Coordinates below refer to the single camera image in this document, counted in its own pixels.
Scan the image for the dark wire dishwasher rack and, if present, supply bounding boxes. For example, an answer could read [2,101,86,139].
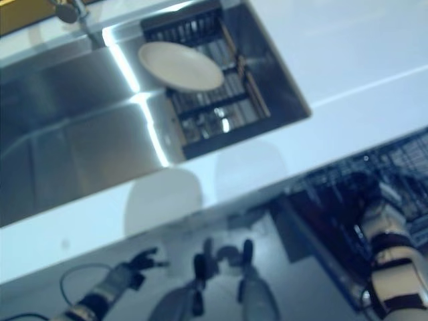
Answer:
[287,133,428,241]

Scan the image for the cream ceramic plate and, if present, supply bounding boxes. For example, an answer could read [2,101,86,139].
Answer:
[138,41,224,92]

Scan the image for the black dish drying rack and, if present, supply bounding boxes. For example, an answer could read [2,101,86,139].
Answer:
[140,11,272,160]

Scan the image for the right robot hand dark palm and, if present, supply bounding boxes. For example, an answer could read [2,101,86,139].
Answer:
[348,171,383,208]

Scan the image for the stainless steel sink basin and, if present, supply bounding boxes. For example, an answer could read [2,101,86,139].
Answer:
[0,0,314,228]

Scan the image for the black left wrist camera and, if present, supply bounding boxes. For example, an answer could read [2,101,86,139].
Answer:
[128,272,145,290]

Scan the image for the chrome pull-down faucet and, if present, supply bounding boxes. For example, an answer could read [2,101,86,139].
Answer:
[49,0,104,51]

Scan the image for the left robot hand dark palm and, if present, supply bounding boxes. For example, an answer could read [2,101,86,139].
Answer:
[125,247,170,274]

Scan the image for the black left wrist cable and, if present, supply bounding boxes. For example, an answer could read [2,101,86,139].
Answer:
[0,263,111,321]

